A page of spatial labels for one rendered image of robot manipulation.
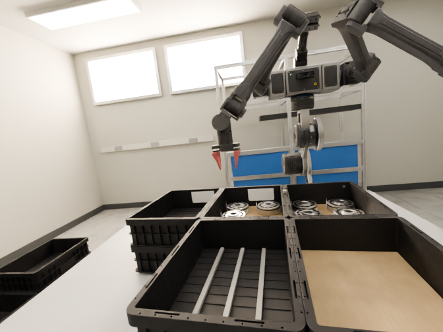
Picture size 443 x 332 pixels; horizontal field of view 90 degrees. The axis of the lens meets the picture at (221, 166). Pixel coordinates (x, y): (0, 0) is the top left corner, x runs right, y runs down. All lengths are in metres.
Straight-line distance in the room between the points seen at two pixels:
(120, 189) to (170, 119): 1.62
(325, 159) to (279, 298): 2.50
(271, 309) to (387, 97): 3.88
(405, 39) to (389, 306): 0.82
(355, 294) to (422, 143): 3.96
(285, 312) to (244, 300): 0.09
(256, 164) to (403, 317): 2.42
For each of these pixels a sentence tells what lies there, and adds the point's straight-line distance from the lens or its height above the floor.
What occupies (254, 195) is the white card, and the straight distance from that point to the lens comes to 1.12.
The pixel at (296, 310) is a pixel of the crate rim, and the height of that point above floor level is 0.93.
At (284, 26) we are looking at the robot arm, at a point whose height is 1.56.
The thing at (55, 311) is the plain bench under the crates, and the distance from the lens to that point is 1.02.
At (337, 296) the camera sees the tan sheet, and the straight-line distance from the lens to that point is 0.62.
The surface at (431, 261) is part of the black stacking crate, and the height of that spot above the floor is 0.89.
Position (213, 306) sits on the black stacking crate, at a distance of 0.59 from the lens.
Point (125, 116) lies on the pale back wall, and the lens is 4.28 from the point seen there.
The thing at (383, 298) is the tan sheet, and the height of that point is 0.83.
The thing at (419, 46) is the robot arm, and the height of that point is 1.42.
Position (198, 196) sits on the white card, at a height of 0.89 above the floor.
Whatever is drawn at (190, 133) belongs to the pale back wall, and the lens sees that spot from 3.82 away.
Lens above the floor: 1.22
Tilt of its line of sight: 9 degrees down
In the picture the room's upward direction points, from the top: 6 degrees counter-clockwise
